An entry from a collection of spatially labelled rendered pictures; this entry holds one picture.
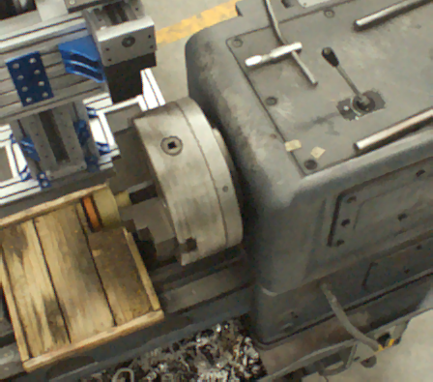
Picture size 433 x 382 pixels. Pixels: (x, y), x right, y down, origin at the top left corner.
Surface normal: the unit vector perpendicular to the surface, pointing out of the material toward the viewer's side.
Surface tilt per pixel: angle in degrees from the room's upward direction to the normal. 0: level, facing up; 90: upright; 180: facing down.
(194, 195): 44
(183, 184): 35
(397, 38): 0
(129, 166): 52
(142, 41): 90
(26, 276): 0
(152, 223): 8
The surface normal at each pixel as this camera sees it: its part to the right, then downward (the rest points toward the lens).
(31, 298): -0.04, -0.57
